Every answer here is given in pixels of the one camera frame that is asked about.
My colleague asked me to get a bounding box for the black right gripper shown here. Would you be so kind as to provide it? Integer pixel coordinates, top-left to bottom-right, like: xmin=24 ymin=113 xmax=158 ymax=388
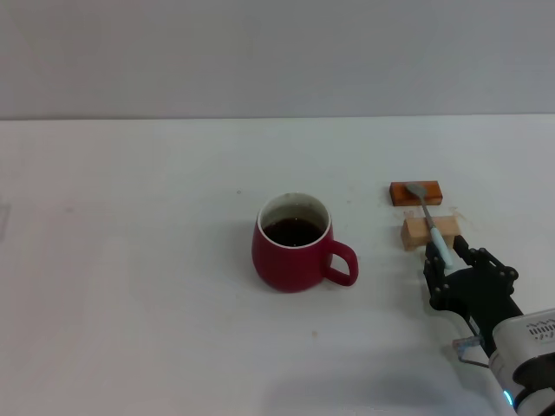
xmin=422 ymin=235 xmax=525 ymax=348

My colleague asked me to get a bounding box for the blue handled metal spoon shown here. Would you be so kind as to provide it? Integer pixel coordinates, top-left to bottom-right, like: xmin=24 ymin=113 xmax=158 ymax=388
xmin=406 ymin=181 xmax=455 ymax=269

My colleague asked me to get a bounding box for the red ceramic cup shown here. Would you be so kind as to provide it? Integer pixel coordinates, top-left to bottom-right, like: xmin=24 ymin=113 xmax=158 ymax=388
xmin=251 ymin=192 xmax=360 ymax=294

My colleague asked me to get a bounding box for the light wooden spoon rest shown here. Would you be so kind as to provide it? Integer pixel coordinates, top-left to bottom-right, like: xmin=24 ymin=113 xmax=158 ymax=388
xmin=400 ymin=215 xmax=462 ymax=252

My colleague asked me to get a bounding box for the dark orange wooden block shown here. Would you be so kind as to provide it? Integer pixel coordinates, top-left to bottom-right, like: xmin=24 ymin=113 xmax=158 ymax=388
xmin=388 ymin=180 xmax=444 ymax=209

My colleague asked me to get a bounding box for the dark brown coffee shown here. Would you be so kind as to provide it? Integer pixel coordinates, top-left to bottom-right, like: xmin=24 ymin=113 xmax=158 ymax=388
xmin=262 ymin=217 xmax=327 ymax=249

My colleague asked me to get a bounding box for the black cable with metal connector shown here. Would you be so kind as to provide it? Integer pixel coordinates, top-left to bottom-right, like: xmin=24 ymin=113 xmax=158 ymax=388
xmin=451 ymin=334 xmax=492 ymax=367

